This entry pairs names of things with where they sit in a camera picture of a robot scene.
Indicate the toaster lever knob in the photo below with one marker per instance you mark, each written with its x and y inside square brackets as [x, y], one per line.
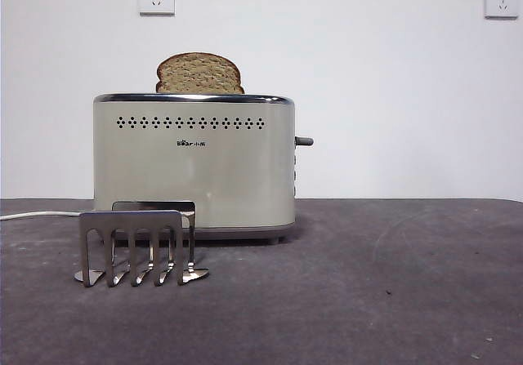
[305, 141]

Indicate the brown bread slice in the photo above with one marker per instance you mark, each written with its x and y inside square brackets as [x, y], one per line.
[200, 75]

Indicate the cream two-slot toaster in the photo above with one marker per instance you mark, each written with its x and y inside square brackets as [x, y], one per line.
[192, 169]

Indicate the shiny metal toast rack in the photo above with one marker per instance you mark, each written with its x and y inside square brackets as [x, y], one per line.
[130, 222]

